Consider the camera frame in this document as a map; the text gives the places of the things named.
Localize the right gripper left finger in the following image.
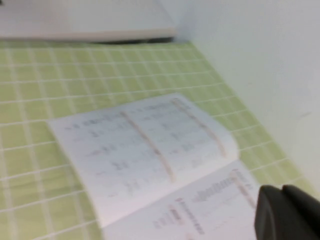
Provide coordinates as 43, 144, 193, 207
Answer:
253, 184, 298, 240

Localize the green checked tablecloth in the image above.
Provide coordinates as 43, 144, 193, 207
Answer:
0, 39, 320, 240

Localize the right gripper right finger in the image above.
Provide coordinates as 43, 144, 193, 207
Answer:
282, 184, 320, 240

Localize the AgileX brochure with desert cover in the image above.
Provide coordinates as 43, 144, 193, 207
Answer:
47, 92, 263, 240

